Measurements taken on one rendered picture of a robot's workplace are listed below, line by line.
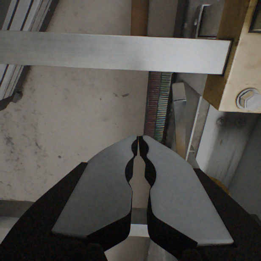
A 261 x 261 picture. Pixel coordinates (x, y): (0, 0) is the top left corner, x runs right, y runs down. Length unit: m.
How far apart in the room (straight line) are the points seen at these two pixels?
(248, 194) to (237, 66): 0.43
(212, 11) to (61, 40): 0.19
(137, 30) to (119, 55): 0.77
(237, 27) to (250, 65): 0.03
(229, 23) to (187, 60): 0.05
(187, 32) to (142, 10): 0.64
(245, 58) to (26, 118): 1.27
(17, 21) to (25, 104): 0.54
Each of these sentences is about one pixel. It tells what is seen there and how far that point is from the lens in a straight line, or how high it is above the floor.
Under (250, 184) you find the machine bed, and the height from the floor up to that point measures 0.68.
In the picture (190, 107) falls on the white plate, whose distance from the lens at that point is 0.28.
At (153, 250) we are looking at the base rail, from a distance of 0.70.
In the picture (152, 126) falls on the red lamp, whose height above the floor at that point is 0.70.
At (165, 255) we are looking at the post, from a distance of 0.52.
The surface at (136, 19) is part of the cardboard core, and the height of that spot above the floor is 0.08.
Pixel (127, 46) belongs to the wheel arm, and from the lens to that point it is 0.18.
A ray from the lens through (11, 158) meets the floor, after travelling 1.60.
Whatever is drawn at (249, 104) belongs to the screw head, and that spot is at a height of 0.87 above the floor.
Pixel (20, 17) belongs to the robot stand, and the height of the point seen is 0.23.
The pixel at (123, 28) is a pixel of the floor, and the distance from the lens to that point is 1.03.
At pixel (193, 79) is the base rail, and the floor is 0.70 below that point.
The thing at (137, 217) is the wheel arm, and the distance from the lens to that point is 0.30.
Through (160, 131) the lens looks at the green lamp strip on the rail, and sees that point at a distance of 0.37.
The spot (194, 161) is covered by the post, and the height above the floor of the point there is 0.75.
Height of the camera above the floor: 1.03
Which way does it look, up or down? 62 degrees down
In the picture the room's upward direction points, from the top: 175 degrees counter-clockwise
